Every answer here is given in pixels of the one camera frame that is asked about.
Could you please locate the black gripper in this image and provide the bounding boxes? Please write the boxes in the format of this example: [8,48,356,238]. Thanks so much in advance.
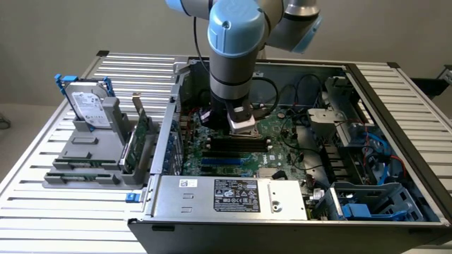
[199,94,256,131]

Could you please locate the CPU socket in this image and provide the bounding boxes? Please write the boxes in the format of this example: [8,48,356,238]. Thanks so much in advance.
[225,126,265,140]

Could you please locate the black RAM slots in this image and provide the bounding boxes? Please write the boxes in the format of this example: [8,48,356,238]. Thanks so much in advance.
[208,137,272,153]

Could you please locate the green Dell motherboard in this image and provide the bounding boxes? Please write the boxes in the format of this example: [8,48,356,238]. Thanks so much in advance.
[179,105,312,183]

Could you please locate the blue expansion slot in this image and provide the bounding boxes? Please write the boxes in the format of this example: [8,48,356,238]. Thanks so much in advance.
[200,156,244,165]

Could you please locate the green graphics card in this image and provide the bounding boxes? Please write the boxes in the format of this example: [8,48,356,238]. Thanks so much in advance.
[119,92,151,170]

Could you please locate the silver chipset heatsink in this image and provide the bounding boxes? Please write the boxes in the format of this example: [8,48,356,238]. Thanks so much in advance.
[257,168,280,180]

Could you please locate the silver power supply unit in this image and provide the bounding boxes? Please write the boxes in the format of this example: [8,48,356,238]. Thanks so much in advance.
[151,175,308,221]

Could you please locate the hard disk in blue caddy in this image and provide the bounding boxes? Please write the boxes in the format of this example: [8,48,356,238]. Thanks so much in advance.
[53,74,116,130]

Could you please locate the grey parts rack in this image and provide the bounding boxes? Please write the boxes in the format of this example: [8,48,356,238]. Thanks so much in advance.
[41,96,159,189]

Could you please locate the green RAM stick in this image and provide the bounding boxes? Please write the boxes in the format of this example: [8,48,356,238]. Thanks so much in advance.
[53,157,119,168]

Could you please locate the open black PC case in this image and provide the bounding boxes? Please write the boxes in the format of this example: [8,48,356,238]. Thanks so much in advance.
[127,56,452,254]

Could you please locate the blue plastic disk bay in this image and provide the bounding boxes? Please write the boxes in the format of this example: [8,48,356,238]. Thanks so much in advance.
[317,181,424,222]

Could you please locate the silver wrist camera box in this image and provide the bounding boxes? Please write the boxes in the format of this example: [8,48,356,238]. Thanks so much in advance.
[225,104,257,136]

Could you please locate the black power wire loop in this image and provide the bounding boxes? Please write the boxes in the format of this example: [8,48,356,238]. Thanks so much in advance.
[252,77,280,117]

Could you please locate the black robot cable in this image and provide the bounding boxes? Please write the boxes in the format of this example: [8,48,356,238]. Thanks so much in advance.
[192,16,212,77]

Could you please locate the blue SATA wire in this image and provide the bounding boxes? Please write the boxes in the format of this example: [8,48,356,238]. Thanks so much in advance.
[360,126,396,186]

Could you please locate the red SATA wire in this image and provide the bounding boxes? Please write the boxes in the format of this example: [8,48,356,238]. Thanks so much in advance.
[388,155,411,180]

